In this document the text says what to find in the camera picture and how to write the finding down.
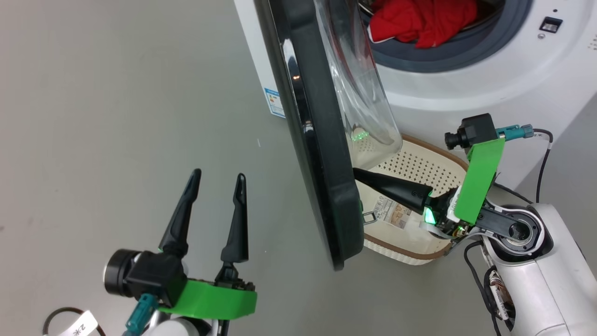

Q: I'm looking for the black right camera cable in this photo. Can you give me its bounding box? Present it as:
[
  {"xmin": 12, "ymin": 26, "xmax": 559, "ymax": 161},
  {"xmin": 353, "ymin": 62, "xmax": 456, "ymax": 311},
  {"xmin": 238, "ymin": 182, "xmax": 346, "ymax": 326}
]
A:
[{"xmin": 532, "ymin": 129, "xmax": 554, "ymax": 203}]

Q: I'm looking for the cream basket with brown rim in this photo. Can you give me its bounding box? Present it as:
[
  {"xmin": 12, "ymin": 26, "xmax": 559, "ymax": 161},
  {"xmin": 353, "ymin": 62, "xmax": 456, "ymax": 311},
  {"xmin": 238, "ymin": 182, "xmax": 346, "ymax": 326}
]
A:
[{"xmin": 353, "ymin": 134, "xmax": 469, "ymax": 266}]

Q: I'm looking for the teal left camera connector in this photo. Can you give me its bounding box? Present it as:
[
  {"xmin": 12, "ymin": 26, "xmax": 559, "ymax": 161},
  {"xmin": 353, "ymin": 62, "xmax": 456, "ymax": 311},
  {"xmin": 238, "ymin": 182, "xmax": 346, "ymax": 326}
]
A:
[{"xmin": 124, "ymin": 294, "xmax": 160, "ymax": 336}]

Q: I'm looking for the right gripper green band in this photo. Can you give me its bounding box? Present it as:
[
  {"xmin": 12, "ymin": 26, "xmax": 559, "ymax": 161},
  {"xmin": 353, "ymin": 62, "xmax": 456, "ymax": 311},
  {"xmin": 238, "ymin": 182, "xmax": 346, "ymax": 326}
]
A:
[{"xmin": 353, "ymin": 138, "xmax": 506, "ymax": 238}]

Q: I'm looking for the black washing machine door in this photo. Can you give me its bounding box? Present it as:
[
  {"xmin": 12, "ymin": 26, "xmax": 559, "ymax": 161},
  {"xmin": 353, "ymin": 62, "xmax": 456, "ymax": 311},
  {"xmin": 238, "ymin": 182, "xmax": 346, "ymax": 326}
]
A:
[{"xmin": 254, "ymin": 0, "xmax": 403, "ymax": 272}]

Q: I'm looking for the blue energy label sticker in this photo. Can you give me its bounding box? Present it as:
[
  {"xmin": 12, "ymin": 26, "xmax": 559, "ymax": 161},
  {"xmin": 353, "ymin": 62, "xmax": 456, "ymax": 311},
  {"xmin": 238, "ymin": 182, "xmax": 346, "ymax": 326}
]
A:
[{"xmin": 264, "ymin": 88, "xmax": 285, "ymax": 119}]

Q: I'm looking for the white front-load washing machine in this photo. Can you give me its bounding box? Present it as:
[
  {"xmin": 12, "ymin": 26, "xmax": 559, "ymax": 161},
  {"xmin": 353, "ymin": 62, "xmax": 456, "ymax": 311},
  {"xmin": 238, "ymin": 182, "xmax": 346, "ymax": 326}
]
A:
[{"xmin": 233, "ymin": 0, "xmax": 597, "ymax": 189}]

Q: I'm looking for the teal camera connector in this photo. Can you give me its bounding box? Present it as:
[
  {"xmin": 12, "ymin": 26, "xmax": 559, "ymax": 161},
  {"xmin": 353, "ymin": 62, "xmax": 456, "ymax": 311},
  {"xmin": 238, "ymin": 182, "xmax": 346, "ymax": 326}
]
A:
[
  {"xmin": 496, "ymin": 124, "xmax": 534, "ymax": 141},
  {"xmin": 124, "ymin": 294, "xmax": 160, "ymax": 336}
]

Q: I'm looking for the teal right camera connector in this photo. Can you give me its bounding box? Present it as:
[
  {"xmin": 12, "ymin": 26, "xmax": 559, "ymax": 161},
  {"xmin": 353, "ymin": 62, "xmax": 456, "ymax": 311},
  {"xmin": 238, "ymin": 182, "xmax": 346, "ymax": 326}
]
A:
[{"xmin": 496, "ymin": 124, "xmax": 534, "ymax": 141}]

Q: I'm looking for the printed basket label sticker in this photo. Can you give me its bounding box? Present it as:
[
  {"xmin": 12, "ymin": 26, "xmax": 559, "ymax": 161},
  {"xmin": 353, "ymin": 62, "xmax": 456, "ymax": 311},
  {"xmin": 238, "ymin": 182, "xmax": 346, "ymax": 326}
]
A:
[{"xmin": 373, "ymin": 196, "xmax": 412, "ymax": 229}]

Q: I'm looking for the black camera cable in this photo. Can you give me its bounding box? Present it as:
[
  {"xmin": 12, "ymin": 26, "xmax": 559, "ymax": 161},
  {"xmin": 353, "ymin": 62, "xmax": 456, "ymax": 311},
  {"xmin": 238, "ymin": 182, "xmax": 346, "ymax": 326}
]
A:
[
  {"xmin": 532, "ymin": 129, "xmax": 554, "ymax": 203},
  {"xmin": 43, "ymin": 307, "xmax": 106, "ymax": 336}
]

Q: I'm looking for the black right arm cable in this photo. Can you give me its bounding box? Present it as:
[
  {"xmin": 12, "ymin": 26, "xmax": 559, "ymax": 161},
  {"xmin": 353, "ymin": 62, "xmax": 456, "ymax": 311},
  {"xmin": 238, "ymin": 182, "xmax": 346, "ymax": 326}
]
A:
[{"xmin": 464, "ymin": 240, "xmax": 516, "ymax": 336}]

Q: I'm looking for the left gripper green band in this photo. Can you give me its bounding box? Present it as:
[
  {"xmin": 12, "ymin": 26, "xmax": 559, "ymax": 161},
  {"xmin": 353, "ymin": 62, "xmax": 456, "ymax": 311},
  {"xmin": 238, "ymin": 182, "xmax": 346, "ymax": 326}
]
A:
[{"xmin": 159, "ymin": 169, "xmax": 258, "ymax": 321}]

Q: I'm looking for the red and white garment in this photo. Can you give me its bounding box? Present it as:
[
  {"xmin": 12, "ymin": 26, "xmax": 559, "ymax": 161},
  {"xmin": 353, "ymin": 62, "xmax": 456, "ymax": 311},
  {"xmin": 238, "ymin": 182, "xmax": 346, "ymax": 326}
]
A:
[{"xmin": 367, "ymin": 0, "xmax": 479, "ymax": 49}]

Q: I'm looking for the black left camera cable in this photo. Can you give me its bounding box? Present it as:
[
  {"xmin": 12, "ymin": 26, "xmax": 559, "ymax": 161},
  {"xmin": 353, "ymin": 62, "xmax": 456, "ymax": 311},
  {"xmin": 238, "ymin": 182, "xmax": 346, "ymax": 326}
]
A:
[{"xmin": 43, "ymin": 307, "xmax": 106, "ymax": 336}]

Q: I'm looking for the white cable tag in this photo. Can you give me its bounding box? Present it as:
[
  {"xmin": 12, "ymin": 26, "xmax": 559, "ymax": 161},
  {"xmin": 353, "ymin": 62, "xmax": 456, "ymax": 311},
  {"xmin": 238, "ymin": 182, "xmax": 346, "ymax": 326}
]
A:
[{"xmin": 58, "ymin": 310, "xmax": 99, "ymax": 336}]

